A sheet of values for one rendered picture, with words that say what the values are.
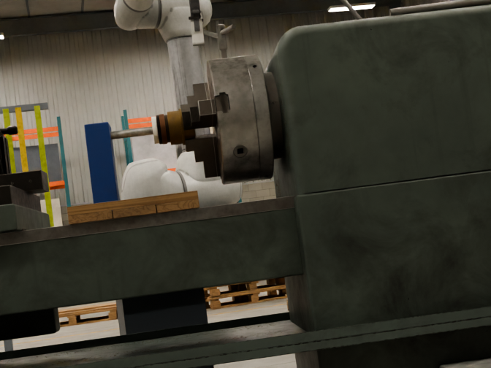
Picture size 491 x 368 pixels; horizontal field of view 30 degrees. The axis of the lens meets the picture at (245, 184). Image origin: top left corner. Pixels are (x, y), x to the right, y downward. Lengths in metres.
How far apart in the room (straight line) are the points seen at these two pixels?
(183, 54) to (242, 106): 0.88
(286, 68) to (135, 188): 0.89
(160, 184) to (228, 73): 0.74
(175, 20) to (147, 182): 0.55
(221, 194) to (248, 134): 0.78
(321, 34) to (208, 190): 0.92
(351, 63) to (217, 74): 0.32
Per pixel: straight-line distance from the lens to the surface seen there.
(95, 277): 2.13
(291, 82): 2.12
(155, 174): 2.86
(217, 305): 11.54
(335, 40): 2.15
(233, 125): 2.16
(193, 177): 2.91
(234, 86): 2.18
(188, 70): 3.00
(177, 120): 2.27
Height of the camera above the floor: 0.77
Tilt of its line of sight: 4 degrees up
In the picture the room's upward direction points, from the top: 8 degrees counter-clockwise
